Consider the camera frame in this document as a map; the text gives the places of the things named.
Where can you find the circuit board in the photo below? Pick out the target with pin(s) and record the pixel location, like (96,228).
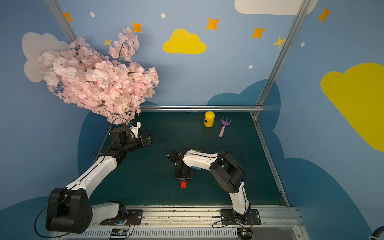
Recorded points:
(244,234)
(119,233)

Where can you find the left circuit board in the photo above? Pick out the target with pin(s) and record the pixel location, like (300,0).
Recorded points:
(119,233)

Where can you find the aluminium front rail bed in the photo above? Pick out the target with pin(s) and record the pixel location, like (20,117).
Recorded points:
(200,223)

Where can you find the aluminium frame rail back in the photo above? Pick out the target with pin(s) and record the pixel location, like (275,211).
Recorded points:
(202,108)

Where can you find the red block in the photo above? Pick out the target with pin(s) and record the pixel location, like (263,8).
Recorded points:
(183,185)

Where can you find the purple pink toy fork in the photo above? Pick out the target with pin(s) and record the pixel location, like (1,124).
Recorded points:
(225,122)

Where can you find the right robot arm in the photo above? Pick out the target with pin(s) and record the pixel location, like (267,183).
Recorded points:
(226,170)

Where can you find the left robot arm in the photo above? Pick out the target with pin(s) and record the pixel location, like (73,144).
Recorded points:
(69,209)

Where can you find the right circuit board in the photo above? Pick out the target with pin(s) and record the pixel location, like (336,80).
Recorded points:
(244,234)

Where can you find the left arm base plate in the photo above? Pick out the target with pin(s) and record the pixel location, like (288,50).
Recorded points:
(128,217)

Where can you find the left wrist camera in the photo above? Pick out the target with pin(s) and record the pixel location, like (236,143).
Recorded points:
(134,128)

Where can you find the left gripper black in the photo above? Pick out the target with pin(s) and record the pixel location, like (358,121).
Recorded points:
(144,140)

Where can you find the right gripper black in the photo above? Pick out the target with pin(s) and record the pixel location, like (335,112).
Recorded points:
(184,177)

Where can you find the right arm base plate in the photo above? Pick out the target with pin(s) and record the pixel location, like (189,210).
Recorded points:
(230,217)

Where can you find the pink cherry blossom tree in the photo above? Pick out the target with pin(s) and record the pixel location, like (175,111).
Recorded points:
(111,86)

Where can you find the yellow cylindrical bottle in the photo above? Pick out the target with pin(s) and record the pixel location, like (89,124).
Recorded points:
(209,119)

